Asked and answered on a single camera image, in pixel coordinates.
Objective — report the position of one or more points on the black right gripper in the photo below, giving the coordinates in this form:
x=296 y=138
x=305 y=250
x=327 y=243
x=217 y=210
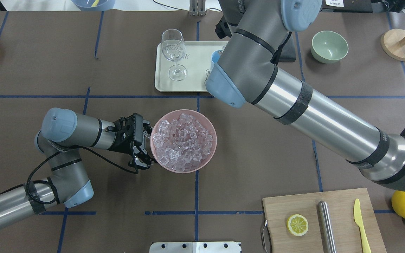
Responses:
x=220 y=31

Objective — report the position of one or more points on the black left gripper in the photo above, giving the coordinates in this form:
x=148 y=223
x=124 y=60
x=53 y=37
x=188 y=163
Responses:
x=121 y=144

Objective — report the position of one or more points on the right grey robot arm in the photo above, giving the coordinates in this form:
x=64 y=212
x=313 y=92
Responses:
x=247 y=72

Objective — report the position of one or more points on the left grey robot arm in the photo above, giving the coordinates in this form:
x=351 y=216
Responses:
x=63 y=134

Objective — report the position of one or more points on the light blue plastic cup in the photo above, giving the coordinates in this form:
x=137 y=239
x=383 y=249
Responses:
x=214 y=58

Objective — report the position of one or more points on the pink bowl of ice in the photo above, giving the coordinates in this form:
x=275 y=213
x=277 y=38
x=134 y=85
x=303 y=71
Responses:
x=183 y=141

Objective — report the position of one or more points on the clear wine glass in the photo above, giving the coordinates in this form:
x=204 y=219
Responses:
x=174 y=50

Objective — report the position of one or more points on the green ceramic bowl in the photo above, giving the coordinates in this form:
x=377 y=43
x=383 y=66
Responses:
x=329 y=47

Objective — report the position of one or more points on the blue bowl with fork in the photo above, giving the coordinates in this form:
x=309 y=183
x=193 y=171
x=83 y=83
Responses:
x=94 y=5

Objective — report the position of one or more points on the wooden cutting board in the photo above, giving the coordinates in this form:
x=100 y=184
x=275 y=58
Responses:
x=340 y=203

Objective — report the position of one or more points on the halved lemon slice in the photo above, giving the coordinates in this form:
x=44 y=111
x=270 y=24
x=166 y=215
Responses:
x=297 y=225

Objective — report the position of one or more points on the wooden mug tree stand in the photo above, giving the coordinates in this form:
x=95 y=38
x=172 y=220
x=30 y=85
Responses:
x=393 y=40

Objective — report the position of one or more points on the yellow plastic knife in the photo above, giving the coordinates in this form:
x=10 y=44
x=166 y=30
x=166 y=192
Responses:
x=359 y=221

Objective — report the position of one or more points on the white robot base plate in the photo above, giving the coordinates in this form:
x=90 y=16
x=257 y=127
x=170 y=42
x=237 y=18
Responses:
x=196 y=247

